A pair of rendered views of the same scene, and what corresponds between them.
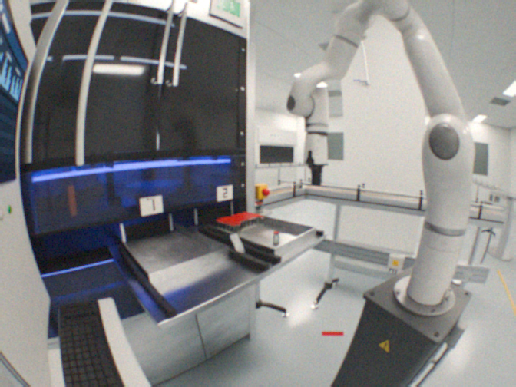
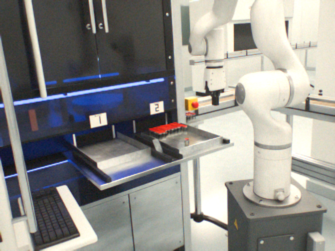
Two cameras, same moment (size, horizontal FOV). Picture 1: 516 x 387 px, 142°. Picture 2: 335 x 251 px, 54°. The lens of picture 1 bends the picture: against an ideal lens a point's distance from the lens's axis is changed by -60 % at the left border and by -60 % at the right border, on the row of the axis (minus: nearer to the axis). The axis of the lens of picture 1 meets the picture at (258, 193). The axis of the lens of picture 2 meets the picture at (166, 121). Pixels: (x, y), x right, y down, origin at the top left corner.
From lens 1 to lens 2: 0.85 m
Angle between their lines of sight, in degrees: 16
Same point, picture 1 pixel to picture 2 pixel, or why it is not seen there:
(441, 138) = (237, 92)
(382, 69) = not seen: outside the picture
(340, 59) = (222, 10)
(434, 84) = (259, 45)
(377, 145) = not seen: outside the picture
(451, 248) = (265, 157)
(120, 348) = (72, 207)
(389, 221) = not seen: outside the picture
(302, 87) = (194, 38)
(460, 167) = (249, 108)
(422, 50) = (254, 18)
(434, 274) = (258, 173)
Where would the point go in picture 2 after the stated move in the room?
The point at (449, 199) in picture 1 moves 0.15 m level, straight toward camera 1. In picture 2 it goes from (255, 125) to (215, 133)
